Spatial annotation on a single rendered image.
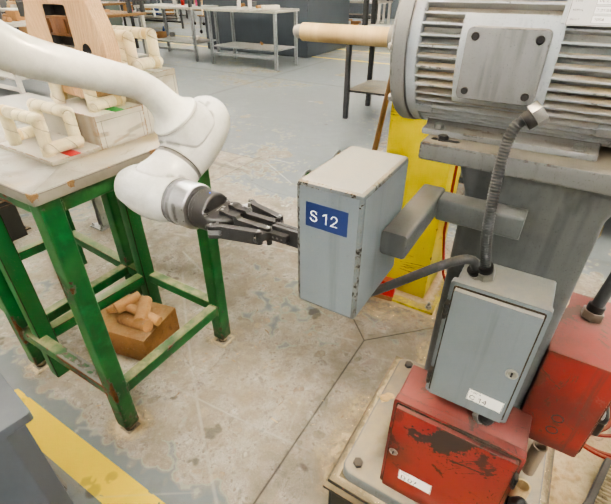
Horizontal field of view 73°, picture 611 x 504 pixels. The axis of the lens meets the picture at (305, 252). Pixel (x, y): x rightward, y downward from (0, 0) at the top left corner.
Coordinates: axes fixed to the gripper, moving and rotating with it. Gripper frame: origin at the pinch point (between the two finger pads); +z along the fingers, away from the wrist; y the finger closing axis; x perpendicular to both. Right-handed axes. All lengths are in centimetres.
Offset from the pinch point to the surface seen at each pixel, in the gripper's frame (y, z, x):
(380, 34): -25.3, 2.4, 28.3
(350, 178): 4.2, 11.9, 14.5
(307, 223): 8.2, 7.8, 8.6
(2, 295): 7, -119, -58
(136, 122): -31, -75, 1
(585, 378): -16, 49, -22
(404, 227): -1.2, 18.3, 6.5
